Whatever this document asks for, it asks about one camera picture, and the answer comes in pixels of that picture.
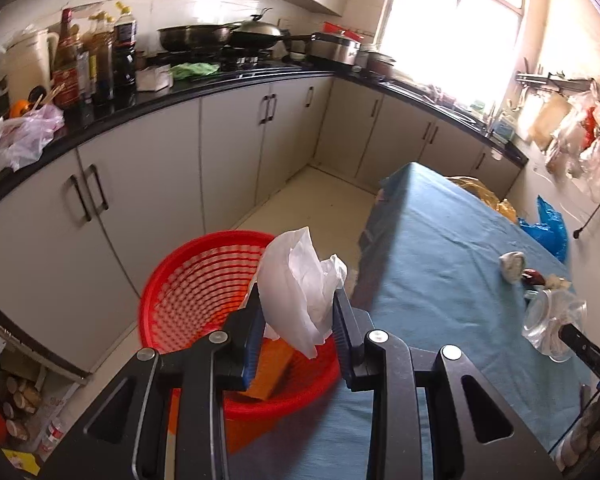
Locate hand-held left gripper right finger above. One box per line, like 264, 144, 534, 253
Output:
331, 289, 563, 480

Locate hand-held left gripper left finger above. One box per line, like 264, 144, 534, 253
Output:
40, 286, 266, 480

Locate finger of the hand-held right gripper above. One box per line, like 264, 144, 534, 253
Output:
558, 324, 600, 376

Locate white plastic bag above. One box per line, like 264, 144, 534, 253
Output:
256, 226, 348, 360

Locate red plastic basket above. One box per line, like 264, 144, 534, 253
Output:
138, 230, 343, 456

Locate person's right hand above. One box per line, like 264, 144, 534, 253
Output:
555, 400, 600, 468

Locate orange box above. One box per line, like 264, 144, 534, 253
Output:
245, 337, 296, 401

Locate blue tablecloth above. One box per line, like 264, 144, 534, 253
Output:
230, 161, 596, 480

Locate blue plastic bag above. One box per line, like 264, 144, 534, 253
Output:
519, 195, 568, 262

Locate yellow plastic bag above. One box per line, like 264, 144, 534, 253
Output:
447, 176, 518, 223

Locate grey base cabinets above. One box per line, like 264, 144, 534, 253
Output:
0, 76, 523, 376

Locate hanging plastic bags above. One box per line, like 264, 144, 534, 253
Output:
530, 77, 600, 201

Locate black kitchen countertop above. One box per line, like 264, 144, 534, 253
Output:
0, 60, 528, 218

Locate brown pot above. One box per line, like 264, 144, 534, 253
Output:
367, 50, 396, 78

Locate silver cooking pot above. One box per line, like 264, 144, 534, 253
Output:
306, 31, 361, 66

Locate green cloth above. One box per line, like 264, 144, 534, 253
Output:
171, 61, 220, 81

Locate small white box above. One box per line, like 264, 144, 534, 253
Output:
136, 65, 173, 92

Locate gas stove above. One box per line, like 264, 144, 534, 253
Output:
155, 47, 301, 73

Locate red containers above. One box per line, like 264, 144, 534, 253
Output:
322, 21, 366, 41

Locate pink plastic bag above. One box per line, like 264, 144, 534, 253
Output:
0, 102, 65, 176

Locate black wok with lid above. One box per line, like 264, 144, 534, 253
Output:
230, 8, 316, 51

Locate bright window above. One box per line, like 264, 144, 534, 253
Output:
375, 0, 528, 111

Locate steel frying pan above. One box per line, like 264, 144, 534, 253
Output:
156, 24, 241, 53

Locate dark soy sauce bottle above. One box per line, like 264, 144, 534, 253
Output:
112, 2, 138, 91

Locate yellow cap oil bottle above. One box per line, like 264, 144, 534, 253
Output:
87, 12, 116, 103

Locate red label sauce bottle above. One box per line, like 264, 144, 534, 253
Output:
52, 8, 88, 109

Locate white jug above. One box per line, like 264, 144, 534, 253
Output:
2, 29, 61, 106

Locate black power cord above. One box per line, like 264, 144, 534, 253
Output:
573, 160, 600, 238

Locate metal wall rack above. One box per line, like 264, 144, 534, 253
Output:
516, 72, 596, 93

